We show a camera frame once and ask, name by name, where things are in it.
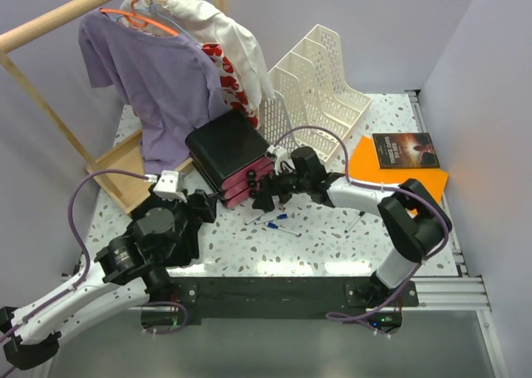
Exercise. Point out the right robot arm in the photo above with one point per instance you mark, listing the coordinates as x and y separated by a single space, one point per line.
415 223

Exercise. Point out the wooden clothes rack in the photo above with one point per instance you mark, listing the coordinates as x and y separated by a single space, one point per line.
39 167

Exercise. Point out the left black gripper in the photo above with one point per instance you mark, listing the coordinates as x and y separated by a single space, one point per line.
199 205

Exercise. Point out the orange clip folder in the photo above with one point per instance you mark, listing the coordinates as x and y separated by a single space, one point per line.
363 165

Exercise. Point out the red floral white garment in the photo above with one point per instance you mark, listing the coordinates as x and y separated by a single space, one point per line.
233 92

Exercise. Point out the black whiteboard marker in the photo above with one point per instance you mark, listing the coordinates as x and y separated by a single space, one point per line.
360 215

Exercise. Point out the blue whiteboard marker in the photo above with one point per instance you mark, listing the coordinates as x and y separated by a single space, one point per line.
283 229

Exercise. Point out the purple t-shirt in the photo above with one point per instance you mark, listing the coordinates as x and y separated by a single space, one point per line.
170 83

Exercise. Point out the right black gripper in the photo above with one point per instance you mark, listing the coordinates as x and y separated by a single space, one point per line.
270 186

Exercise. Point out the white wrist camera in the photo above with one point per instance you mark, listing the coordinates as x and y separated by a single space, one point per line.
279 156
170 186

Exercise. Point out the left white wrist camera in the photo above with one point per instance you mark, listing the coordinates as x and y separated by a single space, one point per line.
170 186

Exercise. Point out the blue wire hanger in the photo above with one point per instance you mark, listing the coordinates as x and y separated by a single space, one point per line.
156 11

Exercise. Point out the pink drawer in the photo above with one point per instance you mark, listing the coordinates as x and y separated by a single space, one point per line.
238 199
243 184
241 174

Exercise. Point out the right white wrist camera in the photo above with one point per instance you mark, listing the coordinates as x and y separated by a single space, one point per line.
279 156

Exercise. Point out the black drawer cabinet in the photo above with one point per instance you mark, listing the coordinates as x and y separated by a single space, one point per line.
223 146

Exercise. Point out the aluminium frame rail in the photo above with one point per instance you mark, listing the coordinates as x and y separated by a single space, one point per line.
462 293

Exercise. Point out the orange clothes hanger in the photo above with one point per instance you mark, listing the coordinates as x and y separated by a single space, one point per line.
137 20

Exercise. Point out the white plastic file organizer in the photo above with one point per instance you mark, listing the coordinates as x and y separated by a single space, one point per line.
311 93

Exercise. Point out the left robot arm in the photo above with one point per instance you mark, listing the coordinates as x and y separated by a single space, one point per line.
132 269

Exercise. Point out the dark hardcover book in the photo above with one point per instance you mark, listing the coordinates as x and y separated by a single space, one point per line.
405 151

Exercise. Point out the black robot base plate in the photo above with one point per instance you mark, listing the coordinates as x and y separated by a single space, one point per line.
193 299

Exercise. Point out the pink top drawer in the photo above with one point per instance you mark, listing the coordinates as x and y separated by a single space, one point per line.
241 174

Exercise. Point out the white shirt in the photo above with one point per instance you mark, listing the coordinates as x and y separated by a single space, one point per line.
209 25

